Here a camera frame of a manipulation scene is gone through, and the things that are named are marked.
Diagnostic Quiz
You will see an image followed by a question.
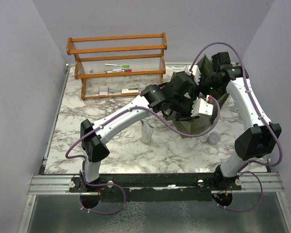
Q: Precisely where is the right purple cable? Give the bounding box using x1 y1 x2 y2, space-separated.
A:
189 42 284 212

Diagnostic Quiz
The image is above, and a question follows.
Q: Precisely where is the silver foil pouch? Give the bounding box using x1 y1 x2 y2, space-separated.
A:
141 120 154 145

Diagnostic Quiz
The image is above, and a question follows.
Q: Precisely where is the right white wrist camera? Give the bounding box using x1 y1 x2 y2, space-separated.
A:
186 65 201 85

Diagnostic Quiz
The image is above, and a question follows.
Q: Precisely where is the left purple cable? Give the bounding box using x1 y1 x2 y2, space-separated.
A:
65 96 221 215

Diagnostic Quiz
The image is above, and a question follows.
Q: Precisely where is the small white box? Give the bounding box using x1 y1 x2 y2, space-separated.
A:
99 85 108 96

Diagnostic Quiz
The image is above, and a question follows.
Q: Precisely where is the purple cable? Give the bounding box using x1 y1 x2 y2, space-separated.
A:
189 42 284 212
65 96 221 215

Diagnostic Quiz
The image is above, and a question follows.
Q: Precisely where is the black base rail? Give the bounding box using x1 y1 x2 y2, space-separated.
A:
69 173 241 202

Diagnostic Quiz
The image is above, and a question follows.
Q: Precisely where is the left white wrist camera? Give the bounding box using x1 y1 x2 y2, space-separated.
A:
191 98 213 117

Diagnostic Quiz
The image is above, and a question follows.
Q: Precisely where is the green canvas bag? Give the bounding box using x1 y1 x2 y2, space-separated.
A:
167 55 229 134

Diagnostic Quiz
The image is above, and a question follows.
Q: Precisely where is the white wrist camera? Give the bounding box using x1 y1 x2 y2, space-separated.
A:
186 65 201 85
191 98 213 117

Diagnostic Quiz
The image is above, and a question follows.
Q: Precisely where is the small purple jar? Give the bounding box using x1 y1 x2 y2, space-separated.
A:
207 132 221 145

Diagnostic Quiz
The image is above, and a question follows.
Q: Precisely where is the long white box black stripe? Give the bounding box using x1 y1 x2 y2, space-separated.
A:
121 88 139 94

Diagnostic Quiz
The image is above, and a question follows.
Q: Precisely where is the green white marker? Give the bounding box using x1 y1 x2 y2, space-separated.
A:
105 64 130 68

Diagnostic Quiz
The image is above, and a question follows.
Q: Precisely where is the orange wooden shelf rack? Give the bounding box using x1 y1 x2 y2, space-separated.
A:
66 33 167 100

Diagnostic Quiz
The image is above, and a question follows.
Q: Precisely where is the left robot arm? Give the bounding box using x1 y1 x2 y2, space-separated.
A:
81 71 197 192

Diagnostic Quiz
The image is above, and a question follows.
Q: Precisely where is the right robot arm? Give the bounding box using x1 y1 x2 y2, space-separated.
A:
197 52 282 190

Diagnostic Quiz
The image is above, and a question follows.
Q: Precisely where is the pink green marker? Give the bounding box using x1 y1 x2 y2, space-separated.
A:
105 69 132 73

